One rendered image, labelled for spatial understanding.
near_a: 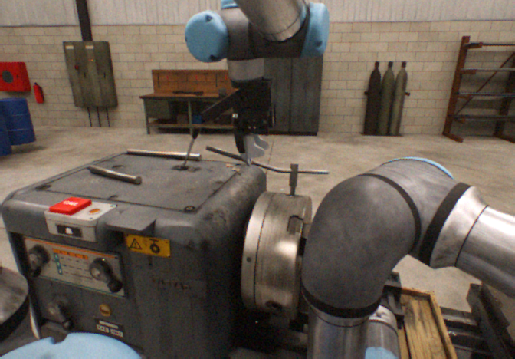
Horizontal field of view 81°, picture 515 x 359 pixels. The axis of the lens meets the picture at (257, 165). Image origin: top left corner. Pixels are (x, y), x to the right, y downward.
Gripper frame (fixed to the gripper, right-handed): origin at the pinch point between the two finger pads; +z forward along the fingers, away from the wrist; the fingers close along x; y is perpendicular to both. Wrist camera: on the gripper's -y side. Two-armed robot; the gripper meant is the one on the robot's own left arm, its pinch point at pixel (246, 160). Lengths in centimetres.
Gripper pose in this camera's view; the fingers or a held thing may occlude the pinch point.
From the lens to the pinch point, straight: 74.0
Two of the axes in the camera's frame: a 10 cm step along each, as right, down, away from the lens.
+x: 2.9, -4.9, 8.3
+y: 9.5, 0.8, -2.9
